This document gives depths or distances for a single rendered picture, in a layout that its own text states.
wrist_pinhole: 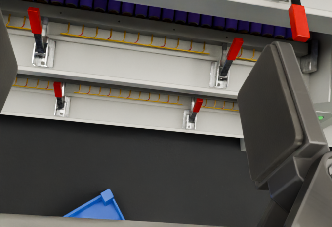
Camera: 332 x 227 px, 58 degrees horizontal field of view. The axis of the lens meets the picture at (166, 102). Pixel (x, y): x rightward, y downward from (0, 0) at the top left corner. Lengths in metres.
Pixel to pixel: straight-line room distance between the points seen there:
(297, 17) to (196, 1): 0.10
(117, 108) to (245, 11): 0.38
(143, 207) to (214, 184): 0.17
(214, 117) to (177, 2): 0.39
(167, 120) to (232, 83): 0.21
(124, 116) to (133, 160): 0.13
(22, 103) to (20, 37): 0.21
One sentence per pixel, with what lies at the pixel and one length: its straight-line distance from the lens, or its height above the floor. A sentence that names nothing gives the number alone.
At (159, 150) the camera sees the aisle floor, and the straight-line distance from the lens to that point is 0.73.
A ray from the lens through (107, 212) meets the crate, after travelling 0.69.
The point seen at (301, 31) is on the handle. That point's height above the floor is 0.51.
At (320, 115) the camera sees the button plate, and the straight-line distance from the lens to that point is 0.60.
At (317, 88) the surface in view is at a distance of 0.53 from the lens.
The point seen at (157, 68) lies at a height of 0.30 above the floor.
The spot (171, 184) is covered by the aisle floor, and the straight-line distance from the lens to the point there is 0.72.
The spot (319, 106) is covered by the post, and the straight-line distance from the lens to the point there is 0.57.
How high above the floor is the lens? 0.69
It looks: 63 degrees down
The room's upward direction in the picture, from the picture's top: 23 degrees clockwise
